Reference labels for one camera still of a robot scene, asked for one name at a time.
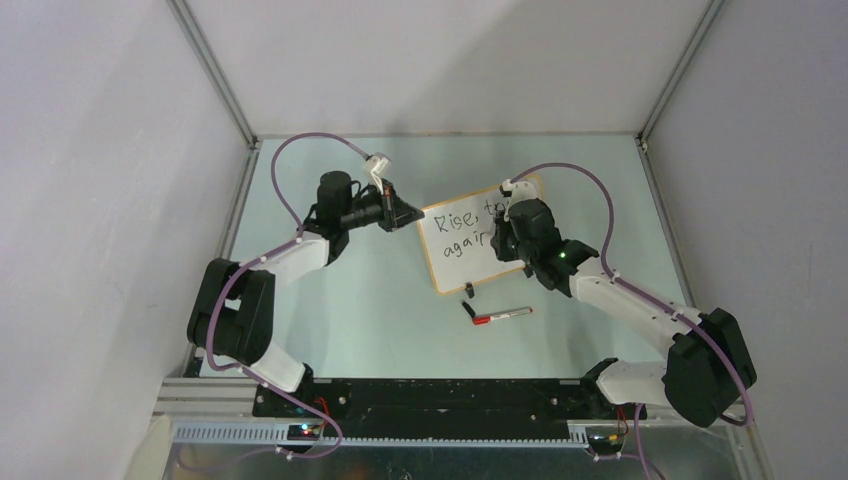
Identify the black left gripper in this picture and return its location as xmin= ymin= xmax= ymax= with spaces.
xmin=341 ymin=179 xmax=423 ymax=233

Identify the left controller board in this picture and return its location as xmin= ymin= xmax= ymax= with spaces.
xmin=286 ymin=423 xmax=323 ymax=442

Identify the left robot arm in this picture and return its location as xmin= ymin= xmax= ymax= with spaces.
xmin=186 ymin=171 xmax=424 ymax=417

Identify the controller board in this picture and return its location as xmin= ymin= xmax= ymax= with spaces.
xmin=588 ymin=433 xmax=627 ymax=457
xmin=286 ymin=423 xmax=323 ymax=442

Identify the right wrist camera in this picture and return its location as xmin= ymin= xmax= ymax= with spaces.
xmin=499 ymin=179 xmax=538 ymax=222

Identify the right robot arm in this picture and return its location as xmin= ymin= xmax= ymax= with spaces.
xmin=490 ymin=199 xmax=757 ymax=427

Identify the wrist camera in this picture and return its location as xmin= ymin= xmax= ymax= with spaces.
xmin=364 ymin=153 xmax=391 ymax=194
xmin=499 ymin=179 xmax=538 ymax=222

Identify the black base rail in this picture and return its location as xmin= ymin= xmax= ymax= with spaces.
xmin=254 ymin=377 xmax=637 ymax=442

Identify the yellow framed whiteboard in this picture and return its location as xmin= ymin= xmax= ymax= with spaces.
xmin=417 ymin=185 xmax=524 ymax=295

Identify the red whiteboard marker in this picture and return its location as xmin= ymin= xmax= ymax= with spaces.
xmin=472 ymin=307 xmax=534 ymax=326

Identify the right controller board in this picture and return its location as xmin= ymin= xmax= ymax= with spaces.
xmin=588 ymin=433 xmax=627 ymax=457

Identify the black marker cap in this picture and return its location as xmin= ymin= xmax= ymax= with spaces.
xmin=461 ymin=301 xmax=476 ymax=318

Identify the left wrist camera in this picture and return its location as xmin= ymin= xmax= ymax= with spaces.
xmin=364 ymin=153 xmax=391 ymax=194

